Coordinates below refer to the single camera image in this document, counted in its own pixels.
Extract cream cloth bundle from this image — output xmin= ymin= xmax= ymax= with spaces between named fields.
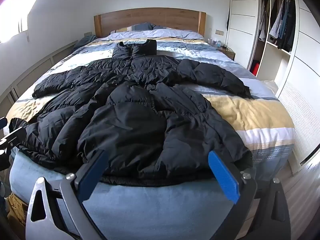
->
xmin=261 ymin=79 xmax=278 ymax=94

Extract wooden nightstand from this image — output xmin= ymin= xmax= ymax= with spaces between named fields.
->
xmin=217 ymin=45 xmax=236 ymax=61

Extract window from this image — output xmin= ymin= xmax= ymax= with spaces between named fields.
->
xmin=0 ymin=0 xmax=30 ymax=43

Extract blue upholstered bed base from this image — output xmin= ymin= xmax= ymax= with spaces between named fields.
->
xmin=9 ymin=152 xmax=253 ymax=240

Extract blue-grey pillow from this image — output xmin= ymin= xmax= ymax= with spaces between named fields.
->
xmin=129 ymin=22 xmax=156 ymax=31

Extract black puffer jacket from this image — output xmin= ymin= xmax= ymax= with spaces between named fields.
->
xmin=10 ymin=39 xmax=253 ymax=184

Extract hanging clothes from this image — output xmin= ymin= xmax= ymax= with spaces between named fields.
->
xmin=257 ymin=0 xmax=297 ymax=51

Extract yellow cloth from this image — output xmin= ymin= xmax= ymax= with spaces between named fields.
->
xmin=5 ymin=192 xmax=28 ymax=232

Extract red box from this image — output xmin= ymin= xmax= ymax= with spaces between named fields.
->
xmin=250 ymin=59 xmax=261 ymax=77

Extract blue-grey cloth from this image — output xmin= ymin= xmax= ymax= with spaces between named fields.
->
xmin=72 ymin=34 xmax=97 ymax=53

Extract wooden headboard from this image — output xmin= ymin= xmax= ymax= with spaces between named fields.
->
xmin=94 ymin=7 xmax=207 ymax=39

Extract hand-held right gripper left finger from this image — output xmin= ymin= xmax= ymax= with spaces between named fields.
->
xmin=25 ymin=149 xmax=110 ymax=240

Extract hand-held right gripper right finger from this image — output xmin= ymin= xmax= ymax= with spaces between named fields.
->
xmin=208 ymin=151 xmax=292 ymax=240

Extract white low wall cabinet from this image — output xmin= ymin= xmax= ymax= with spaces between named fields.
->
xmin=0 ymin=40 xmax=78 ymax=112

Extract white wardrobe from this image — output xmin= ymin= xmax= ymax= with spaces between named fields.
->
xmin=229 ymin=0 xmax=320 ymax=174

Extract bed with striped duvet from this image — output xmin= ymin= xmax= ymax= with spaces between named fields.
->
xmin=5 ymin=29 xmax=297 ymax=177

